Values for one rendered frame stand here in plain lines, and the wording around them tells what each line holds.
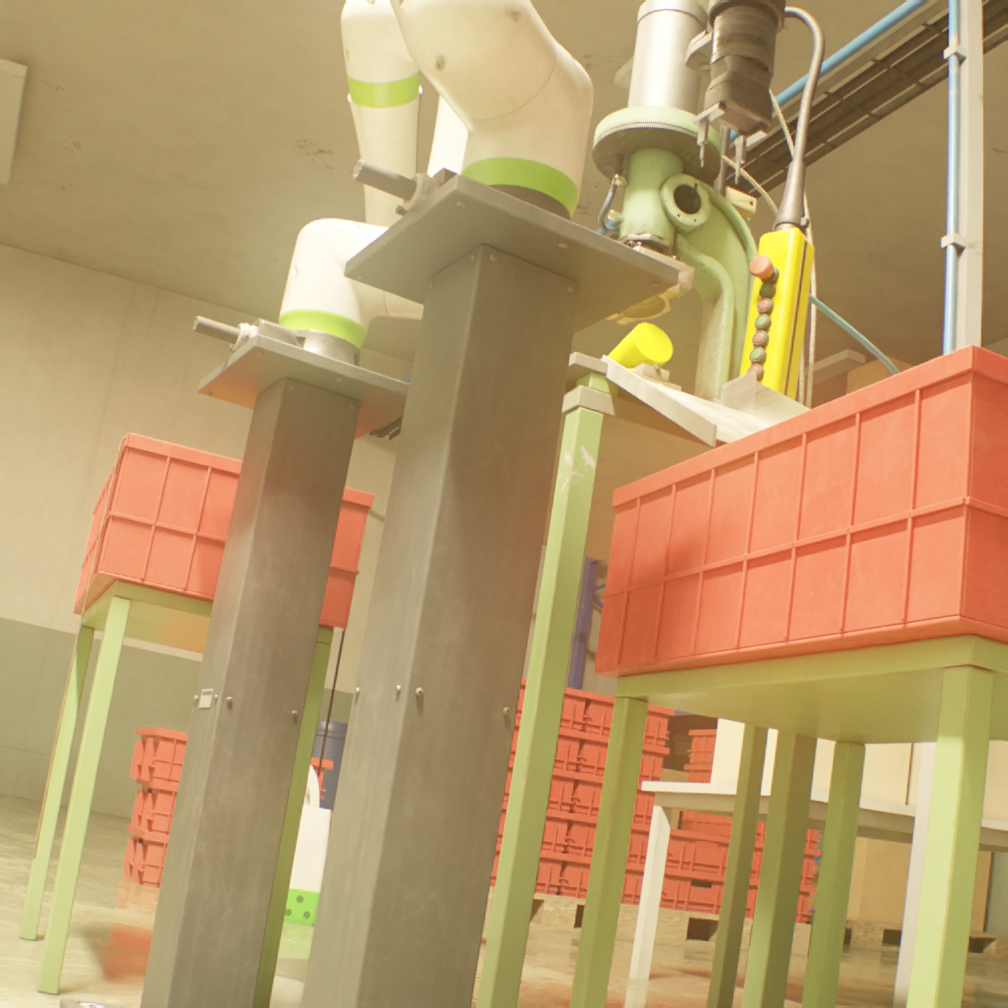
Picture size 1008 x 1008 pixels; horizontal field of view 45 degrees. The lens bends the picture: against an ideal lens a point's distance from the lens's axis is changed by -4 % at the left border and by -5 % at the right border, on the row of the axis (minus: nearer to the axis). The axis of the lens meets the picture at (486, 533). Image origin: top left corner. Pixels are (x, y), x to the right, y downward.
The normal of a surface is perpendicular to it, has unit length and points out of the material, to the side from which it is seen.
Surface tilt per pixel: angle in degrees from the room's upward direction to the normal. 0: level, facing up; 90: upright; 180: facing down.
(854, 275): 180
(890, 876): 90
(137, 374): 90
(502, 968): 90
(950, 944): 90
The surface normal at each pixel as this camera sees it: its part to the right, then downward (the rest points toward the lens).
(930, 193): -0.15, 0.96
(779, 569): -0.91, -0.23
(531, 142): 0.15, -0.21
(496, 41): 0.43, 0.54
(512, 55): 0.64, 0.59
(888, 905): 0.40, -0.15
